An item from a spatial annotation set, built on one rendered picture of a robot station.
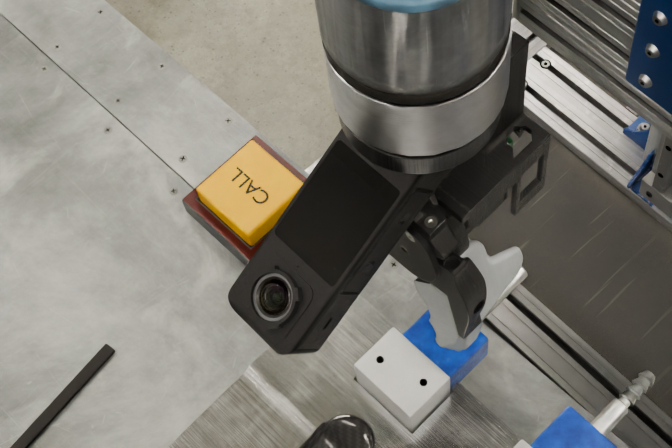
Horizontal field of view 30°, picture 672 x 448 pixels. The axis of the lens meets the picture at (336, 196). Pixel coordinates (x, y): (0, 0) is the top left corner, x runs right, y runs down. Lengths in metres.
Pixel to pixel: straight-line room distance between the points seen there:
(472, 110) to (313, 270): 0.11
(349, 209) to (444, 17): 0.14
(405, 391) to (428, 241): 0.22
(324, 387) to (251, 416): 0.05
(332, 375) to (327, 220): 0.28
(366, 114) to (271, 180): 0.46
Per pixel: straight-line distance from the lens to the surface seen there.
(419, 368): 0.79
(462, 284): 0.60
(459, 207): 0.58
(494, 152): 0.59
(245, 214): 0.94
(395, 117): 0.49
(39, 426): 0.95
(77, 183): 1.03
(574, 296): 1.59
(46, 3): 1.14
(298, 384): 0.82
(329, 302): 0.55
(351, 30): 0.45
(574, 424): 0.80
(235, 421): 0.82
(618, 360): 1.56
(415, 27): 0.44
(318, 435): 0.81
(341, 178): 0.55
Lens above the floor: 1.66
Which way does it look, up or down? 61 degrees down
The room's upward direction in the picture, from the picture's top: 11 degrees counter-clockwise
